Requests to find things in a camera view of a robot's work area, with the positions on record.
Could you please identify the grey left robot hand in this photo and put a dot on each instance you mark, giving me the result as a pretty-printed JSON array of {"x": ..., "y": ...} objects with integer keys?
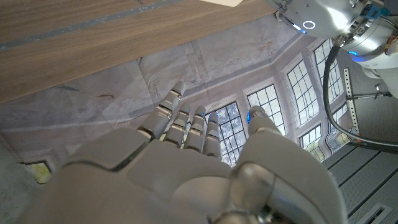
[{"x": 326, "y": 18}]

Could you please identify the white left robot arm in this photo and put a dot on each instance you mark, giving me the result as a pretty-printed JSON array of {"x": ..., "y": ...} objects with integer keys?
[{"x": 387, "y": 73}]

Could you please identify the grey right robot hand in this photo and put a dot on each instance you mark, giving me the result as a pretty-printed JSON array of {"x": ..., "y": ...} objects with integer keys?
[{"x": 171, "y": 180}]

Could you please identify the printed window backdrop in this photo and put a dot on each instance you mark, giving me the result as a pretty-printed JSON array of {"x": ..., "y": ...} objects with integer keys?
[{"x": 217, "y": 68}]

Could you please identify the perforated metal strut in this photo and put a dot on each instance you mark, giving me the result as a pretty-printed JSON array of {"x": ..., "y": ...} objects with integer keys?
[{"x": 351, "y": 102}]

